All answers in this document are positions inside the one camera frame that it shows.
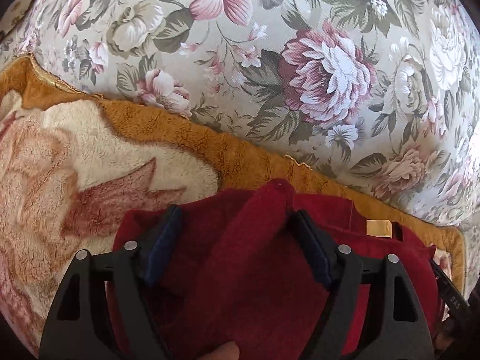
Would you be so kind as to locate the dark red knit sweater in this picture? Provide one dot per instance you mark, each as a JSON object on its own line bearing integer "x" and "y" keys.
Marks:
{"x": 237, "y": 273}

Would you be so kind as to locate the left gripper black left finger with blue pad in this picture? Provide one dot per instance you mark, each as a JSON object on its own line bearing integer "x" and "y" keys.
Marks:
{"x": 79, "y": 324}

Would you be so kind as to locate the floral grey bed sheet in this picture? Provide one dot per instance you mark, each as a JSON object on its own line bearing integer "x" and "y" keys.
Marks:
{"x": 380, "y": 95}

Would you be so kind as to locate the orange cream floral fleece blanket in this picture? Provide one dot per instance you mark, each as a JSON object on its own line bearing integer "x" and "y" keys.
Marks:
{"x": 72, "y": 165}

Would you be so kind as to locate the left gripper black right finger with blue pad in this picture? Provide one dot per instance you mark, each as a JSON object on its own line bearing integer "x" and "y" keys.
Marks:
{"x": 394, "y": 324}

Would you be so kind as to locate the person's right hand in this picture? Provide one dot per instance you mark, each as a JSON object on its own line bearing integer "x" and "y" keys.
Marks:
{"x": 227, "y": 351}

